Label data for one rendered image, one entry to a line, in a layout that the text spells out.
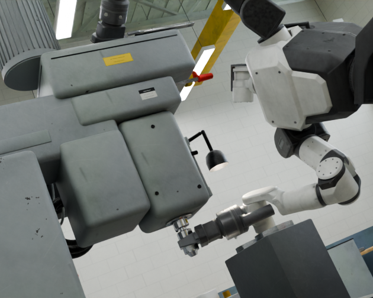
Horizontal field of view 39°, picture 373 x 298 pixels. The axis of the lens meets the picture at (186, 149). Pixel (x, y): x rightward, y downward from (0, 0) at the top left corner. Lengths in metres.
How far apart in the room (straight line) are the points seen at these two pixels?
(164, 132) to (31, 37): 0.49
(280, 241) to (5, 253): 0.61
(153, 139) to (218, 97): 8.36
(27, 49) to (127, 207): 0.57
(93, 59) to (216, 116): 8.12
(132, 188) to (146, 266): 6.91
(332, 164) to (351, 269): 4.85
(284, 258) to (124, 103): 0.73
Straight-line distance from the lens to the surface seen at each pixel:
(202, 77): 1.72
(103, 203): 1.45
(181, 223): 1.59
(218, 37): 8.62
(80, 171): 1.47
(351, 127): 10.99
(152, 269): 8.38
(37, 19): 1.75
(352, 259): 6.36
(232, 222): 1.57
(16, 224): 1.30
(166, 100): 1.63
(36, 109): 1.55
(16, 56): 1.67
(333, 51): 1.47
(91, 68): 1.62
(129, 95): 1.60
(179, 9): 10.30
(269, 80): 1.52
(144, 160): 1.54
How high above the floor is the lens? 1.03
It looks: 16 degrees up
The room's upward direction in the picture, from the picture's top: 24 degrees counter-clockwise
